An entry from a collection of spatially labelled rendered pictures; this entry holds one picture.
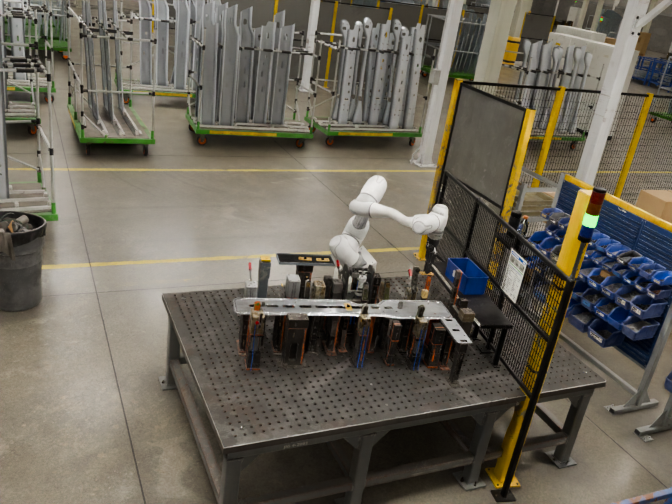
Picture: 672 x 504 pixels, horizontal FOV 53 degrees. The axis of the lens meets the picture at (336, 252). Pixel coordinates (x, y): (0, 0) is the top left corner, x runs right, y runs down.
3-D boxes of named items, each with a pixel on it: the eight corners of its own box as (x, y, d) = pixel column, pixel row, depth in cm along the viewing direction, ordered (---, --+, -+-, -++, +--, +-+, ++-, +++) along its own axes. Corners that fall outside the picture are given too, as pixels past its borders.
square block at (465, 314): (452, 362, 431) (464, 313, 416) (447, 355, 438) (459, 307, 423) (463, 362, 433) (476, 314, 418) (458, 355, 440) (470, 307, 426)
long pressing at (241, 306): (234, 317, 388) (234, 314, 387) (231, 298, 408) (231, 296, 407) (454, 319, 423) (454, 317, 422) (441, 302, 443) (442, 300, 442)
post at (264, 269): (253, 323, 441) (260, 263, 423) (252, 317, 447) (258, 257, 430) (265, 323, 443) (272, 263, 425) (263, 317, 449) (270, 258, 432)
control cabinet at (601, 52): (527, 113, 1713) (553, 12, 1614) (544, 113, 1735) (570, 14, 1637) (594, 139, 1517) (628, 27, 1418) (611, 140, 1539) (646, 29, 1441)
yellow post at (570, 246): (496, 488, 432) (585, 197, 351) (484, 469, 447) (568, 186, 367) (520, 487, 436) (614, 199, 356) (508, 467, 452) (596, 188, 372)
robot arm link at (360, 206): (365, 209, 425) (375, 194, 431) (342, 206, 435) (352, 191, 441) (372, 223, 434) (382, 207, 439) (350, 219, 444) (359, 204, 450)
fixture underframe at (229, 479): (214, 551, 357) (222, 454, 330) (158, 377, 488) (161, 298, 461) (576, 465, 465) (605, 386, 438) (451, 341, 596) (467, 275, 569)
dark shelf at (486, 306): (480, 329, 414) (481, 324, 413) (430, 264, 493) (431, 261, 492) (512, 329, 420) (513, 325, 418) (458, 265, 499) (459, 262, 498)
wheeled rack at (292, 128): (194, 146, 1028) (201, 27, 957) (184, 129, 1111) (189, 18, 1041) (311, 151, 1100) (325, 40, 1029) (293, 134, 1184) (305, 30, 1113)
